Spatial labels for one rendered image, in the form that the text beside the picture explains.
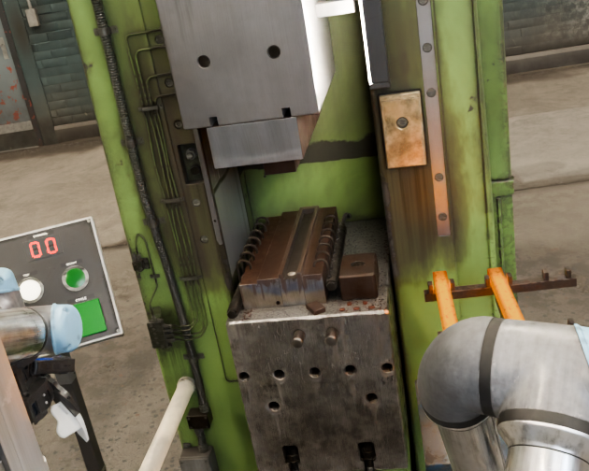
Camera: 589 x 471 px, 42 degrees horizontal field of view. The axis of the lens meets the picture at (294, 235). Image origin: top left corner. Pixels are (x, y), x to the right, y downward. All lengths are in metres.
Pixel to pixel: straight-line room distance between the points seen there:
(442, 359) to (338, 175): 1.31
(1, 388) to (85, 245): 1.30
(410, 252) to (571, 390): 1.06
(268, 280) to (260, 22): 0.59
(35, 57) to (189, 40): 6.46
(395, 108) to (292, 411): 0.76
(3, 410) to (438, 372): 0.55
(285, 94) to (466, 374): 0.89
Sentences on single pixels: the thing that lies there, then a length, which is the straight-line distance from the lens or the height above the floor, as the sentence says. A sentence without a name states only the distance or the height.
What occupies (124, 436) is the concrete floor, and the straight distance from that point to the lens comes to 3.15.
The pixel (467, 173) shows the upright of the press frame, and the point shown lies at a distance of 1.82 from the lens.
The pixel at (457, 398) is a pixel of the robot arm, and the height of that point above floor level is 1.22.
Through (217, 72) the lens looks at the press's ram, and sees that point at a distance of 1.64.
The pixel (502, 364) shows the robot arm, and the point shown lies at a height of 1.27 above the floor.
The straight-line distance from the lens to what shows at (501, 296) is 1.59.
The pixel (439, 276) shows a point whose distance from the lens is 1.68.
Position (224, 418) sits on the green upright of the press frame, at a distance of 2.21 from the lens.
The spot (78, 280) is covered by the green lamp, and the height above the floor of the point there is 1.08.
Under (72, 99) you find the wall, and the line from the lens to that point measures 8.05.
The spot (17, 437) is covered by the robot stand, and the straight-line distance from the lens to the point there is 0.52.
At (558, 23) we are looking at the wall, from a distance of 7.90.
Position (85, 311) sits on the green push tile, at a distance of 1.77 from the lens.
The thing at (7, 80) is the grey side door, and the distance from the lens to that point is 8.24.
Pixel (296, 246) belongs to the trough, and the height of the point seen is 0.99.
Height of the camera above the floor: 1.76
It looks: 23 degrees down
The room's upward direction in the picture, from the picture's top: 10 degrees counter-clockwise
